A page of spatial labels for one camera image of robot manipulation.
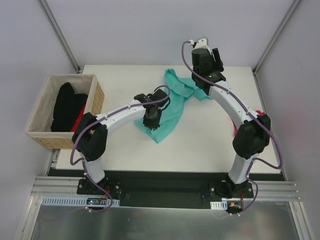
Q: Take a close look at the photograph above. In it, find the teal t-shirt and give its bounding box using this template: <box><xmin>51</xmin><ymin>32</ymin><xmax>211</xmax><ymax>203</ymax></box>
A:
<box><xmin>134</xmin><ymin>68</ymin><xmax>211</xmax><ymax>144</ymax></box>

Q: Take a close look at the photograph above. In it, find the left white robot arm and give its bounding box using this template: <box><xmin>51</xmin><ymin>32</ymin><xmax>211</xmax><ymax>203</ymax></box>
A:
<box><xmin>70</xmin><ymin>85</ymin><xmax>171</xmax><ymax>197</ymax></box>

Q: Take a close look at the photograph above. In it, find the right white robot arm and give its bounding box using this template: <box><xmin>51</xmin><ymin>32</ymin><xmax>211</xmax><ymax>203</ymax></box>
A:
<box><xmin>191</xmin><ymin>48</ymin><xmax>271</xmax><ymax>199</ymax></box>

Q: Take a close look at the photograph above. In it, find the pink folded t-shirt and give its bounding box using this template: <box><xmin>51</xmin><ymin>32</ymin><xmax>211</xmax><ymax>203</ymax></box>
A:
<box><xmin>232</xmin><ymin>110</ymin><xmax>266</xmax><ymax>136</ymax></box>

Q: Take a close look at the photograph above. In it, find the red garment in basket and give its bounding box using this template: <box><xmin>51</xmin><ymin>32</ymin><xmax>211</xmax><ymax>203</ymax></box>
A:
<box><xmin>70</xmin><ymin>105</ymin><xmax>86</xmax><ymax>132</ymax></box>

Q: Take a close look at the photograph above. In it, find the black garment in basket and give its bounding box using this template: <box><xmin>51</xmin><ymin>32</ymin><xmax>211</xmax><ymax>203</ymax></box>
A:
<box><xmin>50</xmin><ymin>82</ymin><xmax>88</xmax><ymax>132</ymax></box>

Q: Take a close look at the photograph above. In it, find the wicker laundry basket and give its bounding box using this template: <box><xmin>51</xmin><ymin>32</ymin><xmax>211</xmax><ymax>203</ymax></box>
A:
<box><xmin>26</xmin><ymin>74</ymin><xmax>105</xmax><ymax>149</ymax></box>

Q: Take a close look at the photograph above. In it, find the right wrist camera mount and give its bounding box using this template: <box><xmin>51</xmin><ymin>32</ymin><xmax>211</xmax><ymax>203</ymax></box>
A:
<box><xmin>193</xmin><ymin>37</ymin><xmax>211</xmax><ymax>52</ymax></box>

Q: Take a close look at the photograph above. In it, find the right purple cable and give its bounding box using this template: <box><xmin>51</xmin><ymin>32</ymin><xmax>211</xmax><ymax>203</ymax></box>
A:
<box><xmin>181</xmin><ymin>39</ymin><xmax>285</xmax><ymax>217</ymax></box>

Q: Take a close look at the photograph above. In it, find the purple cable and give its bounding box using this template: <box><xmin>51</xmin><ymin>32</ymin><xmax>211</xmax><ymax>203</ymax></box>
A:
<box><xmin>70</xmin><ymin>84</ymin><xmax>171</xmax><ymax>213</ymax></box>
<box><xmin>181</xmin><ymin>39</ymin><xmax>285</xmax><ymax>217</ymax></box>

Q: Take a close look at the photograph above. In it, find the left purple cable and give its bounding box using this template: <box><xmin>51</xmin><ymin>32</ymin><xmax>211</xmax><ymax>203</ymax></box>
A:
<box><xmin>70</xmin><ymin>84</ymin><xmax>171</xmax><ymax>213</ymax></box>

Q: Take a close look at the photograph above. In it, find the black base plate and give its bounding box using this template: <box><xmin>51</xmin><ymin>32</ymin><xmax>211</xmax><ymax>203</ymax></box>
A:
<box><xmin>76</xmin><ymin>170</ymin><xmax>260</xmax><ymax>208</ymax></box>

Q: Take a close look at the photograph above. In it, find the right white cable duct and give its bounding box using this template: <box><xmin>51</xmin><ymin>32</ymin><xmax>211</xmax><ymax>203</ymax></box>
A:
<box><xmin>210</xmin><ymin>200</ymin><xmax>228</xmax><ymax>211</ymax></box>

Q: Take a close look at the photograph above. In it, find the white cable duct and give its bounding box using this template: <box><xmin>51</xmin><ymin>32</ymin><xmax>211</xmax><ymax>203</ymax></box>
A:
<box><xmin>42</xmin><ymin>196</ymin><xmax>120</xmax><ymax>208</ymax></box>
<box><xmin>210</xmin><ymin>200</ymin><xmax>228</xmax><ymax>211</ymax></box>

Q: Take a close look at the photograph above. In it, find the right aluminium corner post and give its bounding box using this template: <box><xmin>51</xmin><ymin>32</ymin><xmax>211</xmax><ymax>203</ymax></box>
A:
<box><xmin>252</xmin><ymin>0</ymin><xmax>302</xmax><ymax>75</ymax></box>

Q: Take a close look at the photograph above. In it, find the aluminium corner post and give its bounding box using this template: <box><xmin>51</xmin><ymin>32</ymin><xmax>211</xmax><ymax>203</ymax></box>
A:
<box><xmin>37</xmin><ymin>0</ymin><xmax>81</xmax><ymax>74</ymax></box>
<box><xmin>252</xmin><ymin>0</ymin><xmax>302</xmax><ymax>75</ymax></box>

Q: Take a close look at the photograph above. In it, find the left white cable duct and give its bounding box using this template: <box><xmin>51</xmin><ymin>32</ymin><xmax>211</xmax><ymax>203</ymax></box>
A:
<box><xmin>42</xmin><ymin>196</ymin><xmax>120</xmax><ymax>208</ymax></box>

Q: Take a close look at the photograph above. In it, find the aluminium rail frame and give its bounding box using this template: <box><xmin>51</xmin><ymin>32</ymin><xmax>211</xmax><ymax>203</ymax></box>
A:
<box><xmin>31</xmin><ymin>176</ymin><xmax>302</xmax><ymax>202</ymax></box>

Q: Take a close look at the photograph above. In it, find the left aluminium corner post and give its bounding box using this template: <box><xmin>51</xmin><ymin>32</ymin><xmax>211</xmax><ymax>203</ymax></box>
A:
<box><xmin>37</xmin><ymin>0</ymin><xmax>81</xmax><ymax>74</ymax></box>

